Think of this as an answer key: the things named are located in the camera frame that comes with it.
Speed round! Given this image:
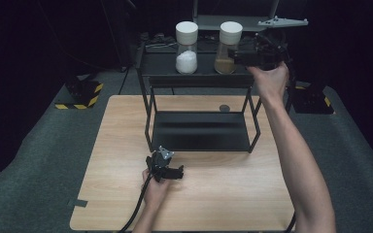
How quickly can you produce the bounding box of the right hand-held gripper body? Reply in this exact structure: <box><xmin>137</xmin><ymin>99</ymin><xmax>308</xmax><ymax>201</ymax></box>
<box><xmin>251</xmin><ymin>16</ymin><xmax>310</xmax><ymax>71</ymax></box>

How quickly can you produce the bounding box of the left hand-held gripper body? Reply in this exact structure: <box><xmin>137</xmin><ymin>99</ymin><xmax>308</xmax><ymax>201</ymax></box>
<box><xmin>145</xmin><ymin>145</ymin><xmax>177</xmax><ymax>183</ymax></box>

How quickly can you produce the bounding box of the jar of brown powder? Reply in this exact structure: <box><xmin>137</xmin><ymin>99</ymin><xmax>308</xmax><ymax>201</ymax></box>
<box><xmin>214</xmin><ymin>20</ymin><xmax>244</xmax><ymax>76</ymax></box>

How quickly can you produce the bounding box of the black metal shelf rack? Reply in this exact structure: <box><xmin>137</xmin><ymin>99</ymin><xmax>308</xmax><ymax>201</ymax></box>
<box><xmin>135</xmin><ymin>43</ymin><xmax>277</xmax><ymax>154</ymax></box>

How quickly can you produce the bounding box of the jar of white granules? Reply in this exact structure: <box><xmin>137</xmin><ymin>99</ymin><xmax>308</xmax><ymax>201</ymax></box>
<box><xmin>175</xmin><ymin>20</ymin><xmax>199</xmax><ymax>76</ymax></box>

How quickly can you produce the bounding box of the person's left hand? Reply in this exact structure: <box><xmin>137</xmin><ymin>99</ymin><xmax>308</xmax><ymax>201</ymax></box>
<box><xmin>141</xmin><ymin>168</ymin><xmax>173</xmax><ymax>212</ymax></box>

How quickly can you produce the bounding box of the person's right hand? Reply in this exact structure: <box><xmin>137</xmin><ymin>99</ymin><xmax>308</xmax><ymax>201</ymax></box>
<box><xmin>247</xmin><ymin>60</ymin><xmax>290</xmax><ymax>102</ymax></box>

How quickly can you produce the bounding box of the black yellow-striped stand base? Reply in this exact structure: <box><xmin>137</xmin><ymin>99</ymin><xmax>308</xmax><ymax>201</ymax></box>
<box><xmin>291</xmin><ymin>84</ymin><xmax>335</xmax><ymax>116</ymax></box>
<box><xmin>53</xmin><ymin>76</ymin><xmax>105</xmax><ymax>111</ymax></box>

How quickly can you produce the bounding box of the grey tape piece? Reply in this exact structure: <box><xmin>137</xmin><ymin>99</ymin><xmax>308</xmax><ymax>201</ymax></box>
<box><xmin>67</xmin><ymin>198</ymin><xmax>89</xmax><ymax>209</ymax></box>

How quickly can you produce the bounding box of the grey metal frame stand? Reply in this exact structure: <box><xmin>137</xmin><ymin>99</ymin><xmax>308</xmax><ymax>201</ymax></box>
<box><xmin>191</xmin><ymin>0</ymin><xmax>280</xmax><ymax>52</ymax></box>

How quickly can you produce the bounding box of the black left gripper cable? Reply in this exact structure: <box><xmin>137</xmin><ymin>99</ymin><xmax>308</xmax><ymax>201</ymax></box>
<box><xmin>119</xmin><ymin>174</ymin><xmax>153</xmax><ymax>233</ymax></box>

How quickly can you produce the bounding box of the tangle of floor cables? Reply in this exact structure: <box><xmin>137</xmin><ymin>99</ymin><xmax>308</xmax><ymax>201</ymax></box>
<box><xmin>138</xmin><ymin>31</ymin><xmax>263</xmax><ymax>52</ymax></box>

